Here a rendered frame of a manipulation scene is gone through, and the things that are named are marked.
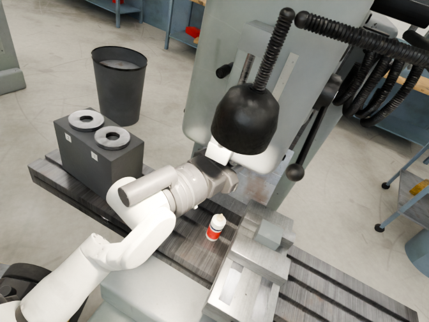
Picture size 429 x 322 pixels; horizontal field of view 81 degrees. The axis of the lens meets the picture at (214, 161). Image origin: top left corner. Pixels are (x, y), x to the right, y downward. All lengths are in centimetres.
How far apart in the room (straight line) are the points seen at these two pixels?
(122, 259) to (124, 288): 37
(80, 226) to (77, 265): 149
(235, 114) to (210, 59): 16
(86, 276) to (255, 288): 39
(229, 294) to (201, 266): 13
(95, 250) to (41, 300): 9
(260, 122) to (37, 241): 179
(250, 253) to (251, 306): 11
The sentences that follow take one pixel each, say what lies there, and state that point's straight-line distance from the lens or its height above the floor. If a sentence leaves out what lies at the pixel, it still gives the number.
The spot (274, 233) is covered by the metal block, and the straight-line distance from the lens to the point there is 69.
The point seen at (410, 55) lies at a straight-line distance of 29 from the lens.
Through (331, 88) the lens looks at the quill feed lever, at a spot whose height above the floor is 147.
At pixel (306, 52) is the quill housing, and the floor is 154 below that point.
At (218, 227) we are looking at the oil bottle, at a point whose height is 103.
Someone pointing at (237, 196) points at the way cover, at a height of 92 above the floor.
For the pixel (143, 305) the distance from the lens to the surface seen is 77.
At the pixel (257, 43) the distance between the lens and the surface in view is 33.
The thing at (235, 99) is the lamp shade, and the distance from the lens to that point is 26.
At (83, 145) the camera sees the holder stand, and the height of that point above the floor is 113.
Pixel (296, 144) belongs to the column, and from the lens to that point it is 94.
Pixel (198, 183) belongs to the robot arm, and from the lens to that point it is 47.
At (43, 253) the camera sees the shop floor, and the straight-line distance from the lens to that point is 189.
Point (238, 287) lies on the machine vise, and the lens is 66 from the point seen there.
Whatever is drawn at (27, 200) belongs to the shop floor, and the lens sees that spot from 214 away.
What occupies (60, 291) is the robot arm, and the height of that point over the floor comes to 119.
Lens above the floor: 161
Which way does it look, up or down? 41 degrees down
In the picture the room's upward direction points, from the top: 19 degrees clockwise
